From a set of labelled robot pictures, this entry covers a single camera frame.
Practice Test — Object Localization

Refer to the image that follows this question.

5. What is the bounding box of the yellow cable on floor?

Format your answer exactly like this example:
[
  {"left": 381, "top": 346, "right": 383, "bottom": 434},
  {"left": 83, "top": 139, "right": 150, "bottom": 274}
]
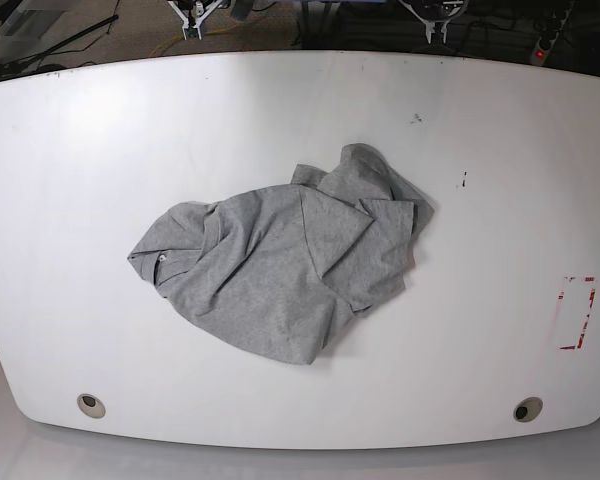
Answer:
[{"left": 152, "top": 19, "right": 241, "bottom": 59}]

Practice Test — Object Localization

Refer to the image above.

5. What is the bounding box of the red tape rectangle marking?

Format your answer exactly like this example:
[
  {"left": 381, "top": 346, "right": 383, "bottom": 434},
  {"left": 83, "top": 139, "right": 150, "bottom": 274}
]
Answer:
[{"left": 554, "top": 276, "right": 597, "bottom": 351}]

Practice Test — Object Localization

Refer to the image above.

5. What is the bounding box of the left table cable grommet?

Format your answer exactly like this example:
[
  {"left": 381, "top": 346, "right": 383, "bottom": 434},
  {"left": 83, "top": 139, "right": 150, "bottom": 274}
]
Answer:
[{"left": 77, "top": 394, "right": 106, "bottom": 419}]

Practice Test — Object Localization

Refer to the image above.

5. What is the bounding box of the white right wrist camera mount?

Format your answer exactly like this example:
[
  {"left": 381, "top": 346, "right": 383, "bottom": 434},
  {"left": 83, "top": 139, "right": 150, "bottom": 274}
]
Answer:
[{"left": 167, "top": 0, "right": 230, "bottom": 40}]

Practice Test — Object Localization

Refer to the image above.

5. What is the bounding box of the grey T-shirt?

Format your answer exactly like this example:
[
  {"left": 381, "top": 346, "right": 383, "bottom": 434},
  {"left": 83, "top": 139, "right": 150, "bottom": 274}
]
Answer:
[{"left": 128, "top": 144, "right": 434, "bottom": 365}]

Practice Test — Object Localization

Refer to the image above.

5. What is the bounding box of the power strip with red light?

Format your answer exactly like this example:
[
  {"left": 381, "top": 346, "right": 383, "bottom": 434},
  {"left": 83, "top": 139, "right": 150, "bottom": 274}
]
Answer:
[{"left": 530, "top": 16, "right": 564, "bottom": 66}]

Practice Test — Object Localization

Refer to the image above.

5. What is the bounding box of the right table cable grommet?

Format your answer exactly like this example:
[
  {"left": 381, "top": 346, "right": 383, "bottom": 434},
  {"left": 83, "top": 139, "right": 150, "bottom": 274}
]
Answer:
[{"left": 513, "top": 397, "right": 543, "bottom": 423}]

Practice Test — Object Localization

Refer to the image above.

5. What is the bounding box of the table cable grommet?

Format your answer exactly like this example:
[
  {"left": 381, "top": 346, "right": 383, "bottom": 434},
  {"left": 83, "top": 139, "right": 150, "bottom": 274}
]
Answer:
[
  {"left": 513, "top": 397, "right": 543, "bottom": 423},
  {"left": 77, "top": 394, "right": 106, "bottom": 419}
]

